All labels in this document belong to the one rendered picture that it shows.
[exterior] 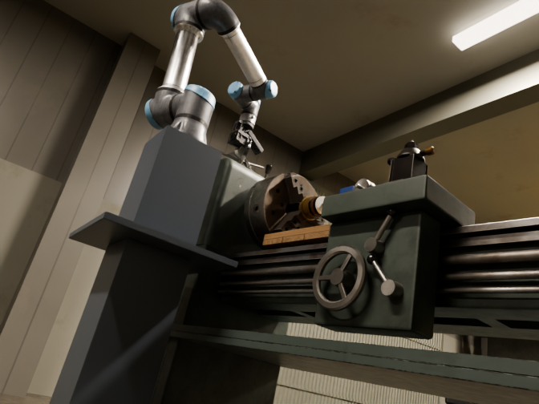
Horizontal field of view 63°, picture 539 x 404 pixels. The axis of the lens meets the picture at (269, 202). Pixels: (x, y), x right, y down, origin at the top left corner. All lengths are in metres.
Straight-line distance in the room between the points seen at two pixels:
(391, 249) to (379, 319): 0.15
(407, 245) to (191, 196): 0.68
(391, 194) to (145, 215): 0.68
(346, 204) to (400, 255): 0.20
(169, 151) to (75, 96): 3.04
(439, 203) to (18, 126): 3.63
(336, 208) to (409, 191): 0.21
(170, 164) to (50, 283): 2.46
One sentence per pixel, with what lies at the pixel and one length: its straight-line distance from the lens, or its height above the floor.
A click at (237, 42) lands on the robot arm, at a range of 1.83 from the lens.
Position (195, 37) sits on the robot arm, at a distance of 1.81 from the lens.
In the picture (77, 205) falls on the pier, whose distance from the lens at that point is 3.79.
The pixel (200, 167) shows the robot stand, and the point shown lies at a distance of 1.40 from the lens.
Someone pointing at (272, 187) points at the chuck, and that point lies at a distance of 1.67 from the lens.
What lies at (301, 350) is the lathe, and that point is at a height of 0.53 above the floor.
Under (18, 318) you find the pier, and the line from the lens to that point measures 3.66.
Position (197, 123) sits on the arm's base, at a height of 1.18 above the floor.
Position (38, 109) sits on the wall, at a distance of 4.25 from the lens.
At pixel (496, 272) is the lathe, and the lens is 1.00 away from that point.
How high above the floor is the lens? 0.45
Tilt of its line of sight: 22 degrees up
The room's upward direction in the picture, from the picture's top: 13 degrees clockwise
